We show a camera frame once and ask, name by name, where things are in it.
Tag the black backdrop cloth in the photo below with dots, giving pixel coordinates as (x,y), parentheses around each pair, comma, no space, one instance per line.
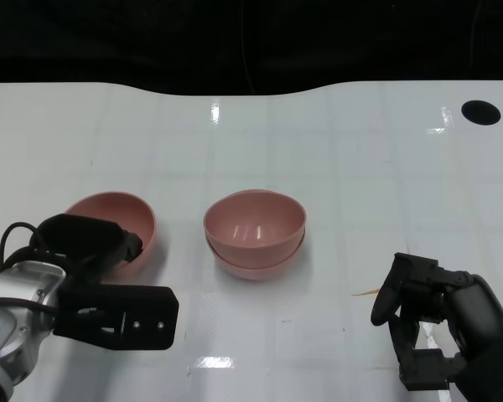
(151,37)

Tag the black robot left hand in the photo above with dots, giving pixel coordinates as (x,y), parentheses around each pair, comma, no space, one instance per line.
(84,238)

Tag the black round table grommet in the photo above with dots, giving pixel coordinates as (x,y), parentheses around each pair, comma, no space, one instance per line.
(480,112)

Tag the orange sliver scrap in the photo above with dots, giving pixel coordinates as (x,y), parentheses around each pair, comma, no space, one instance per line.
(366,292)

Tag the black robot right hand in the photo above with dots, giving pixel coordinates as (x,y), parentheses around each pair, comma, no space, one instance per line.
(473,310)

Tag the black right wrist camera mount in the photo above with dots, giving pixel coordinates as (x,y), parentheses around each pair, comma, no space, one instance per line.
(494,381)

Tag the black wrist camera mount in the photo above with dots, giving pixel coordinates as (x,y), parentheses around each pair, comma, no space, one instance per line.
(494,381)
(121,318)

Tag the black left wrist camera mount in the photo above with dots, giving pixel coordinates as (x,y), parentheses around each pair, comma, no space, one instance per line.
(121,318)

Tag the pink plastic bowl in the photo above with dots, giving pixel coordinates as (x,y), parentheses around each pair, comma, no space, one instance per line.
(255,272)
(255,222)
(117,209)

